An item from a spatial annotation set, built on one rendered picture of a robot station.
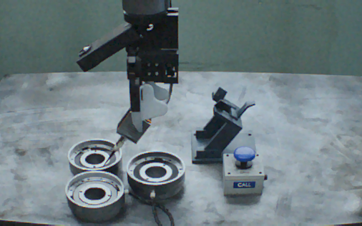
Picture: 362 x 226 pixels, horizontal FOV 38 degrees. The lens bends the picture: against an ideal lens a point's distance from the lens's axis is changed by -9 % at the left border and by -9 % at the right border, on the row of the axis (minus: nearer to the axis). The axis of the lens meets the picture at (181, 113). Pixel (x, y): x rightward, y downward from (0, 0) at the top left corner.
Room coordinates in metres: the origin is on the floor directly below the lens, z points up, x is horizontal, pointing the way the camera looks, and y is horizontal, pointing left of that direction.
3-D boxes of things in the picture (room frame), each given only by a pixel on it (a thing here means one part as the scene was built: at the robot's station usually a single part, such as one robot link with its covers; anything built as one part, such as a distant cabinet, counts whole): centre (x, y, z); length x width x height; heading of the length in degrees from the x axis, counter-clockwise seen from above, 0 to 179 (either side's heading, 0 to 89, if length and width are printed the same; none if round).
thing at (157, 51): (0.84, 0.05, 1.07); 0.09 x 0.08 x 0.12; 90
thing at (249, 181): (0.83, -0.12, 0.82); 0.08 x 0.07 x 0.05; 89
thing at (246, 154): (0.83, -0.11, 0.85); 0.04 x 0.04 x 0.05
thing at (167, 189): (0.83, 0.04, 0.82); 0.10 x 0.10 x 0.04
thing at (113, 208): (0.77, 0.15, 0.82); 0.10 x 0.10 x 0.04
